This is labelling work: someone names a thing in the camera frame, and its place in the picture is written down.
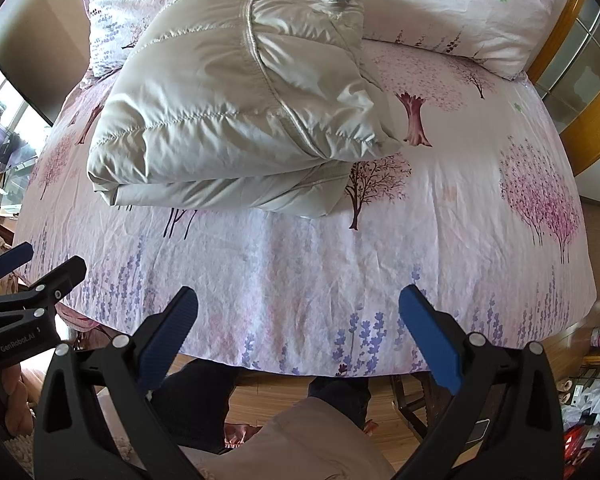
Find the person's left hand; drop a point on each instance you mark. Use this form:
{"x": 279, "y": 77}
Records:
{"x": 19, "y": 400}

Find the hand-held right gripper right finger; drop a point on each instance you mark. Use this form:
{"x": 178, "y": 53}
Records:
{"x": 430, "y": 335}

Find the white down jacket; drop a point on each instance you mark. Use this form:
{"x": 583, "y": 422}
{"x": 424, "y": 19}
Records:
{"x": 220, "y": 100}

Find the wooden framed glass door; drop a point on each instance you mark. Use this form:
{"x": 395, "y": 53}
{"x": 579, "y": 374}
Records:
{"x": 580, "y": 85}

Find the dark wooden stool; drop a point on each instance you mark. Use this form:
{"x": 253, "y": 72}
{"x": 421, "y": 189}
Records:
{"x": 415, "y": 400}

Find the person's left foot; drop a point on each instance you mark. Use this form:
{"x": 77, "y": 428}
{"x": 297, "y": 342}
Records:
{"x": 240, "y": 435}

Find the floral pillow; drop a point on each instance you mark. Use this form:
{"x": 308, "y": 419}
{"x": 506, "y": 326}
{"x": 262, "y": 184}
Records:
{"x": 115, "y": 15}
{"x": 430, "y": 5}

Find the person's left leg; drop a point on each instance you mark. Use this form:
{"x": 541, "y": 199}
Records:
{"x": 195, "y": 400}

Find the pile of packaged goods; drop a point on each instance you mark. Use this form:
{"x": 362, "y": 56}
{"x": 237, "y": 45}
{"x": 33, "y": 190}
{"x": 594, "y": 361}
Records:
{"x": 595, "y": 395}

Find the glass television stand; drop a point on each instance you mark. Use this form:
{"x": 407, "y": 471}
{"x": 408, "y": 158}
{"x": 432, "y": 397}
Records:
{"x": 15, "y": 185}

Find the person's right leg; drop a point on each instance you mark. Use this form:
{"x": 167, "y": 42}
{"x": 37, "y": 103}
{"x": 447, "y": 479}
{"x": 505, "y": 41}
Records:
{"x": 340, "y": 395}

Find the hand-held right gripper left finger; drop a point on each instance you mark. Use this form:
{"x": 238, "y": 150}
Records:
{"x": 172, "y": 330}

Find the person's beige garment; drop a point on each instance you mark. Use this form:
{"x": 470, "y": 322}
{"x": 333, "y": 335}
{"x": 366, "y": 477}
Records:
{"x": 290, "y": 445}

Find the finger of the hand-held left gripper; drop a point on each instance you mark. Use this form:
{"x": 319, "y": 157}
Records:
{"x": 12, "y": 257}
{"x": 65, "y": 275}

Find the floral bed sheet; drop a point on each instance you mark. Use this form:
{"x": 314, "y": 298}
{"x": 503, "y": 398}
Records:
{"x": 305, "y": 270}

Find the black television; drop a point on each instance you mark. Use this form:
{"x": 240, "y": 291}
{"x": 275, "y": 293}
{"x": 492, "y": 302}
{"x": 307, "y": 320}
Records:
{"x": 5, "y": 110}

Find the person's leg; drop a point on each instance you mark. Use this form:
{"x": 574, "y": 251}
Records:
{"x": 340, "y": 395}
{"x": 195, "y": 400}

